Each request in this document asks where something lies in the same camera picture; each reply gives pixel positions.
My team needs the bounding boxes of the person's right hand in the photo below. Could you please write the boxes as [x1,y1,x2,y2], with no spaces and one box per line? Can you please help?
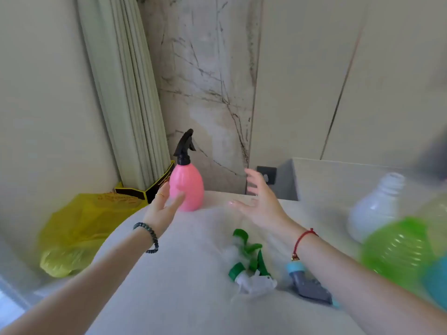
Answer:
[228,168,301,242]

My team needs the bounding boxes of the person's left hand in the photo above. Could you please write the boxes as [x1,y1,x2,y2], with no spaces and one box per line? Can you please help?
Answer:
[143,181,186,238]

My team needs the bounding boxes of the person's left forearm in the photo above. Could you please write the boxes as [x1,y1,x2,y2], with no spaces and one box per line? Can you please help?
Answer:
[0,225,155,335]

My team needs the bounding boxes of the person's right forearm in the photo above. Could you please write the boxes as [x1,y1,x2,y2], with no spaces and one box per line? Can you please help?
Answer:
[281,229,447,335]

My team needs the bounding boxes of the pink spray bottle black trigger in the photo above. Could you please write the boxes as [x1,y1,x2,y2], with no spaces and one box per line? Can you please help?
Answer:
[169,128,205,212]

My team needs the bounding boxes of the yellow and black cardboard box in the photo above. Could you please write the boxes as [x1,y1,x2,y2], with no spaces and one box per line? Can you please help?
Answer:
[115,160,176,205]

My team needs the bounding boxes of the green spray trigger head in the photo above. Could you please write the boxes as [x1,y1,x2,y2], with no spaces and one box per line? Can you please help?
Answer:
[233,228,271,277]

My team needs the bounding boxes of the white and green spray head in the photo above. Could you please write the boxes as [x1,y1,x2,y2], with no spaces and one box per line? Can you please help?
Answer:
[228,262,278,300]

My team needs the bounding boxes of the yellow plastic bag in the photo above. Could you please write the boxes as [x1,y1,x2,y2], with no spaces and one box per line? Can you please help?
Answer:
[38,193,148,279]

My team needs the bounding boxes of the grey spray head blue collar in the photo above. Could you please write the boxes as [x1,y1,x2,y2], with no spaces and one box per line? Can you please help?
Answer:
[287,260,339,308]

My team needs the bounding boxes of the stack of beige leaning panels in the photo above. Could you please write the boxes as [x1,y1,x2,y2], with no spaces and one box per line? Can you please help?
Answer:
[76,0,172,191]

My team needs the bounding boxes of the white plastic bottle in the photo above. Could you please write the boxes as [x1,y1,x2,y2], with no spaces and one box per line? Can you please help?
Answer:
[347,172,406,244]

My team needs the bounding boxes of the green ribbed plastic bottle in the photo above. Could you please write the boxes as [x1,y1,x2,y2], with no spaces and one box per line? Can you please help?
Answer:
[360,217,438,294]

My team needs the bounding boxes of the teal plastic bottle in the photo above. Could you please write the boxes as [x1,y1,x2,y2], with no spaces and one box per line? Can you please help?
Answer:
[421,256,447,312]

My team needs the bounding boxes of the black wall socket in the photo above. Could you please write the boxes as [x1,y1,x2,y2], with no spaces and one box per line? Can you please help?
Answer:
[257,166,278,185]

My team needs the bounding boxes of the dark bead bracelet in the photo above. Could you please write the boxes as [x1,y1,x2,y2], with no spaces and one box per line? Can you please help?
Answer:
[133,222,159,254]

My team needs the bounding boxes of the red string bracelet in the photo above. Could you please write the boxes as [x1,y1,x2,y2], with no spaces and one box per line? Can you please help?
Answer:
[291,228,319,261]

